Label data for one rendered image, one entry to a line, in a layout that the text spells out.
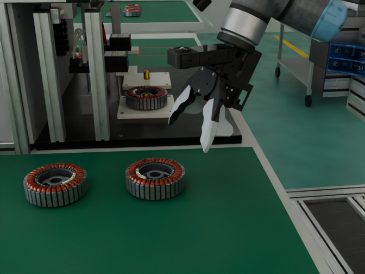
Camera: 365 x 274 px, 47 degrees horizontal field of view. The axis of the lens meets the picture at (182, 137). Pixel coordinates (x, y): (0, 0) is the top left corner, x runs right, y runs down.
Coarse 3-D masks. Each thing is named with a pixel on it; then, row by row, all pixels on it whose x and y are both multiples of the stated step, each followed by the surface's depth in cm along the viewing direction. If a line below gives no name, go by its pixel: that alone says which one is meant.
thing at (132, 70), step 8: (104, 56) 105; (112, 56) 105; (120, 56) 105; (80, 64) 107; (88, 64) 106; (112, 64) 105; (120, 64) 106; (128, 64) 110; (72, 72) 105; (80, 72) 105; (88, 72) 105; (120, 72) 107; (128, 72) 107; (136, 72) 107; (88, 80) 107; (88, 88) 108
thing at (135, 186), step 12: (132, 168) 80; (144, 168) 82; (156, 168) 82; (168, 168) 81; (180, 168) 80; (132, 180) 76; (144, 180) 75; (156, 180) 75; (168, 180) 76; (180, 180) 77; (132, 192) 77; (144, 192) 75; (156, 192) 75; (168, 192) 75
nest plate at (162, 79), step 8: (160, 72) 143; (168, 72) 143; (128, 80) 134; (136, 80) 134; (144, 80) 134; (152, 80) 134; (160, 80) 134; (168, 80) 134; (128, 88) 129; (168, 88) 130
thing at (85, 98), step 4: (84, 88) 113; (84, 92) 109; (80, 96) 108; (84, 96) 108; (88, 96) 108; (80, 100) 108; (84, 100) 108; (88, 100) 108; (80, 104) 108; (84, 104) 108; (88, 104) 109; (84, 108) 109; (88, 108) 109; (84, 112) 109; (88, 112) 109; (92, 112) 110
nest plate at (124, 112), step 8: (168, 96) 120; (120, 104) 113; (168, 104) 113; (120, 112) 108; (128, 112) 108; (136, 112) 108; (144, 112) 108; (152, 112) 108; (160, 112) 108; (168, 112) 108
